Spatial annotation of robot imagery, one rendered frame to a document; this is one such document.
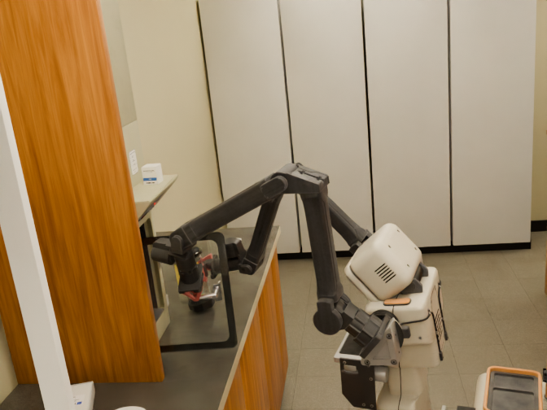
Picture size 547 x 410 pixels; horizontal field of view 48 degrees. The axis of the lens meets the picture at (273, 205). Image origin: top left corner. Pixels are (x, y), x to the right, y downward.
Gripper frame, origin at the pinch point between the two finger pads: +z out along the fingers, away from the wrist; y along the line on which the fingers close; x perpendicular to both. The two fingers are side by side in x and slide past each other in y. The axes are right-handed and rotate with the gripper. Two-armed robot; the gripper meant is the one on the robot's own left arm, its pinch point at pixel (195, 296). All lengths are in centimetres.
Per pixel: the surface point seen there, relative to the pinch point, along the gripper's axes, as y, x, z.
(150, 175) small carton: -35.0, -14.5, -20.9
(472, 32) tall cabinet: -297, 161, 78
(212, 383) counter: 17.8, 3.1, 20.7
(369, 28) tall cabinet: -306, 87, 72
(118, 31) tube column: -63, -20, -59
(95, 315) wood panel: 4.2, -31.0, 0.8
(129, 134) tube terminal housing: -44, -21, -32
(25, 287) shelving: 57, -7, -74
